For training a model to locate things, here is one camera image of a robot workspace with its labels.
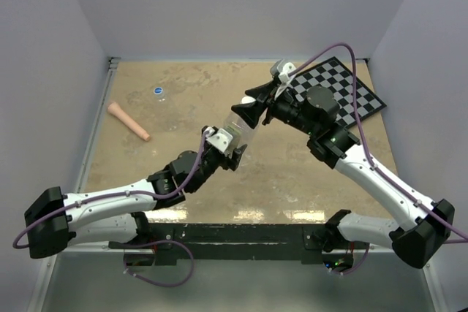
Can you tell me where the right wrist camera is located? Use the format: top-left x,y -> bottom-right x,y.
270,59 -> 296,100

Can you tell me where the large clear plastic bottle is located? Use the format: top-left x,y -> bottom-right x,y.
223,112 -> 257,155

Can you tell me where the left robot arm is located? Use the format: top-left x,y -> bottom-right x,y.
24,142 -> 247,259

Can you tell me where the black white chessboard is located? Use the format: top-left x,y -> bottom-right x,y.
290,57 -> 387,128

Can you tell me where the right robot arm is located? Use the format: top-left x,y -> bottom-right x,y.
231,82 -> 455,269

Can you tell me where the small clear plastic bottle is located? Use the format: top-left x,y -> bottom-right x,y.
154,87 -> 167,102

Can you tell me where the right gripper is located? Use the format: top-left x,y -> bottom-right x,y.
233,78 -> 318,137

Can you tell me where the peach wooden handle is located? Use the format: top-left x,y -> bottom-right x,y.
107,102 -> 151,142

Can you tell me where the white bottle cap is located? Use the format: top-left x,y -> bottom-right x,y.
241,96 -> 256,104

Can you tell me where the black front table rail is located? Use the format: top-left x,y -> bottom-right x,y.
109,223 -> 366,266

